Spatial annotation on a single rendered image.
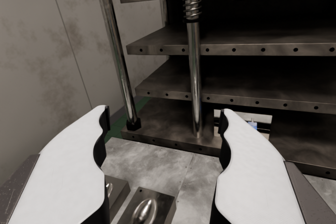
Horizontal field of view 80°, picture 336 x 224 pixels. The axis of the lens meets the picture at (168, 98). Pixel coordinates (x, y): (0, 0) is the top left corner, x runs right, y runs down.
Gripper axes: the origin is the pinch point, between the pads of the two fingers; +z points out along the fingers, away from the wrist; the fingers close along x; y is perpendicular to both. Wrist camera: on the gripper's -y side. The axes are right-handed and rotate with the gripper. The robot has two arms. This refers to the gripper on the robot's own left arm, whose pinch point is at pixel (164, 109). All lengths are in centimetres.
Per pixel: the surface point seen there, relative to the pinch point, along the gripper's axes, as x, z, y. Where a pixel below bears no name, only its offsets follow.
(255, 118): 43, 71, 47
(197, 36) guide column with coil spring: 12, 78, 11
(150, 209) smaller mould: -5, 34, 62
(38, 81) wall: -117, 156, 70
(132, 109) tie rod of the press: -21, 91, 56
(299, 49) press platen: 51, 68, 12
